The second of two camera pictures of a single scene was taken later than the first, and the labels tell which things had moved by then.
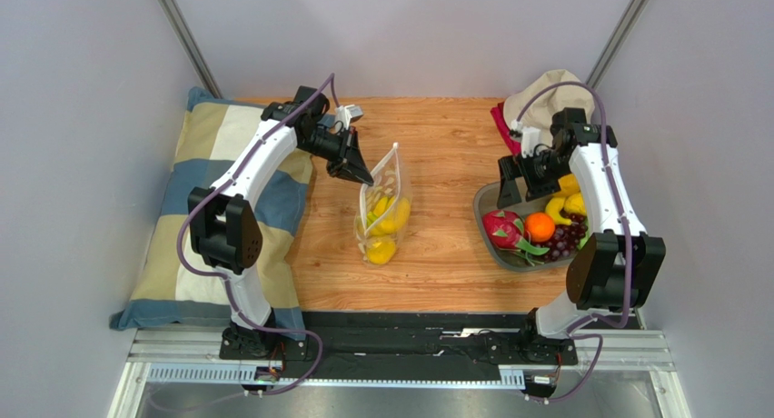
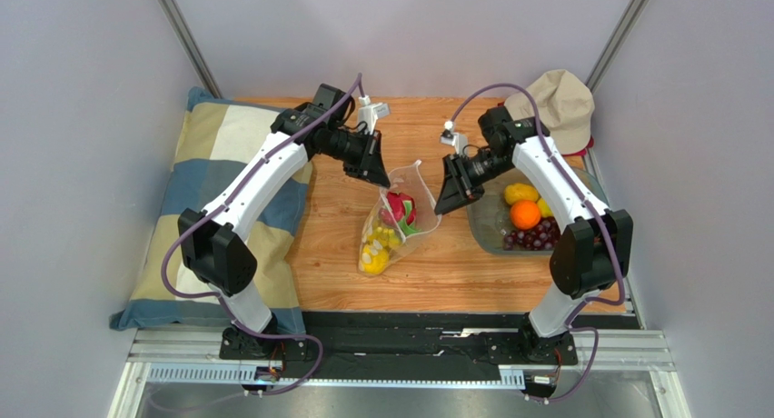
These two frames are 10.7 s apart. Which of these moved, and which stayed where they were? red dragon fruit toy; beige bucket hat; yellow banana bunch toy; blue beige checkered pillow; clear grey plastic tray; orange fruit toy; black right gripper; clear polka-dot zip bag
Moved: red dragon fruit toy; black right gripper; clear grey plastic tray; clear polka-dot zip bag; yellow banana bunch toy; orange fruit toy
Stayed: beige bucket hat; blue beige checkered pillow
